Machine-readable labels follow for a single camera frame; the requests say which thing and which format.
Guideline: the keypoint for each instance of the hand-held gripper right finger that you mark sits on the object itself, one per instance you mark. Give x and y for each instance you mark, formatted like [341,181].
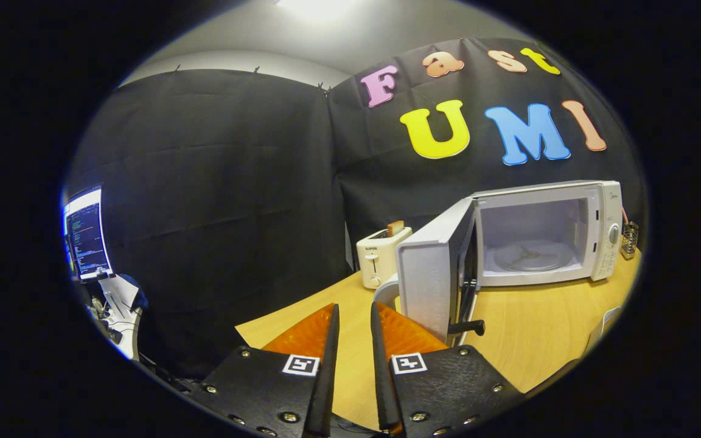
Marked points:
[381,377]

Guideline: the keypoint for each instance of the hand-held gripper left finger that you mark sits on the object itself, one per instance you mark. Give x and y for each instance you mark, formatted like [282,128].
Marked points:
[326,377]

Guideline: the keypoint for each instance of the white microwave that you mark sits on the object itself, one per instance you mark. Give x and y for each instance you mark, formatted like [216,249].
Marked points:
[429,274]

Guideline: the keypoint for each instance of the cream toaster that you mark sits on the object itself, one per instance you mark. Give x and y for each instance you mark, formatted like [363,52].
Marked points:
[381,255]

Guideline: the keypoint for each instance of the toast slice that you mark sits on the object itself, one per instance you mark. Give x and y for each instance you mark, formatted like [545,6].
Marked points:
[395,229]

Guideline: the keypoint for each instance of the white plate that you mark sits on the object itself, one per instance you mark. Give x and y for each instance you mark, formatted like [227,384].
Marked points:
[606,319]

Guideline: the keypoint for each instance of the computer monitor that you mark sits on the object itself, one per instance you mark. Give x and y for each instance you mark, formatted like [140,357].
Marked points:
[86,234]

